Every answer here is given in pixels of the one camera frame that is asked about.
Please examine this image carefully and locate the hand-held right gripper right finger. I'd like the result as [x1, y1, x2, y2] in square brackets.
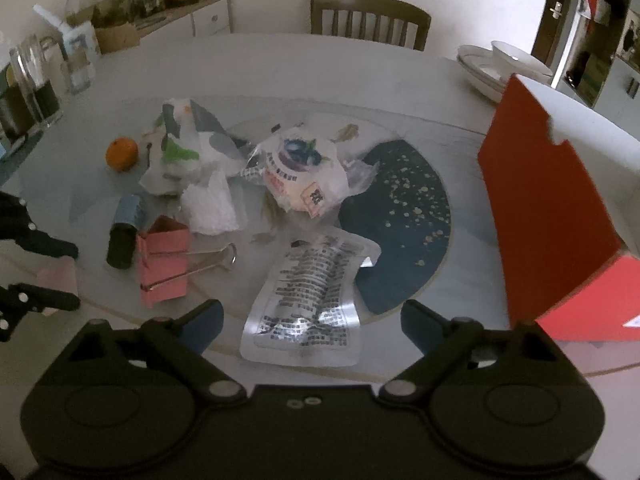
[378, 299, 576, 407]

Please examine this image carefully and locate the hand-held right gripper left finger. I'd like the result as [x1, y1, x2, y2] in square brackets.
[60, 299, 249, 406]

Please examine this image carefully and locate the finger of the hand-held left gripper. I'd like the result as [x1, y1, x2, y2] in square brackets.
[0, 192, 80, 260]
[0, 283, 82, 345]

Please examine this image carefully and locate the pale pink small object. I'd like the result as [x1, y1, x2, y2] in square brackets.
[36, 266, 77, 295]

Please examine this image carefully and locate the small dark bottle blue label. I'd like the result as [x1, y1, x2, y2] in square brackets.
[106, 194, 147, 270]

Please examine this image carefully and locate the white tissue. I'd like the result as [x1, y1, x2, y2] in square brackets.
[180, 170, 241, 236]

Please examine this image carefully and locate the red cardboard box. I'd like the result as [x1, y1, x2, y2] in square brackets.
[477, 74, 640, 343]

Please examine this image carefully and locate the clear blueberry print snack packet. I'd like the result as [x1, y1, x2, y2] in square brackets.
[240, 125, 351, 218]

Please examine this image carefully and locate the white round desktop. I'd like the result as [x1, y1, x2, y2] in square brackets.
[0, 32, 640, 388]

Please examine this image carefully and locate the pink binder clip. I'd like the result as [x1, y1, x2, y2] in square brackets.
[136, 216, 238, 309]

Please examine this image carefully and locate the silver foil pouch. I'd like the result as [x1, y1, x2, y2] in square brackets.
[240, 227, 382, 367]

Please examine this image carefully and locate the blue patterned turntable base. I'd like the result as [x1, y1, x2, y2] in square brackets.
[230, 115, 453, 314]

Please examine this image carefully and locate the orange fruit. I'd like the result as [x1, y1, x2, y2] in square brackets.
[105, 137, 139, 172]

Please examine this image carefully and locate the dark container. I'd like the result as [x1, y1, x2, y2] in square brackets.
[0, 67, 31, 147]

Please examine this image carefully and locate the large glass jar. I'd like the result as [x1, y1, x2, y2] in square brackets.
[9, 35, 63, 131]

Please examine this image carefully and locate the patterned white plastic bag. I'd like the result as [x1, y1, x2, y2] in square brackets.
[139, 97, 251, 196]

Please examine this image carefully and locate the clear drinking glass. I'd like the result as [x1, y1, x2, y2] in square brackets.
[62, 55, 94, 95]

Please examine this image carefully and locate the glass turntable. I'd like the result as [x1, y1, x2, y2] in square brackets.
[0, 92, 640, 378]

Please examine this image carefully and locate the tissue pack with straw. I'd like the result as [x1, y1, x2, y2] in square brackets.
[32, 4, 101, 61]

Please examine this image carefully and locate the brown cardboard box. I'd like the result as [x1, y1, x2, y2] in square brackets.
[65, 7, 141, 55]

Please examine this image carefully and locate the white plate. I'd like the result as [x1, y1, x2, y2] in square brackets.
[465, 72, 511, 104]
[456, 44, 531, 88]

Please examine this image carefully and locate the white sideboard cabinet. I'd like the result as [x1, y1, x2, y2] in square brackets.
[137, 0, 233, 42]

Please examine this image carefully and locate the white bowl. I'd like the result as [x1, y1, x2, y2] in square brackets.
[490, 40, 555, 79]

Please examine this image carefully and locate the green carton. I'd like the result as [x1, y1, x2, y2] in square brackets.
[582, 52, 613, 106]

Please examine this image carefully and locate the wooden chair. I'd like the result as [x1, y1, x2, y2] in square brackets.
[310, 0, 432, 52]

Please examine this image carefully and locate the white wooden shelf cabinet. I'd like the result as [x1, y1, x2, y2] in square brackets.
[562, 0, 640, 128]

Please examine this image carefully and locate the brown door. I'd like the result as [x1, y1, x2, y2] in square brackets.
[530, 0, 587, 61]

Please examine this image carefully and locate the red gift bag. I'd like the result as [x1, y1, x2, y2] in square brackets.
[580, 0, 623, 26]

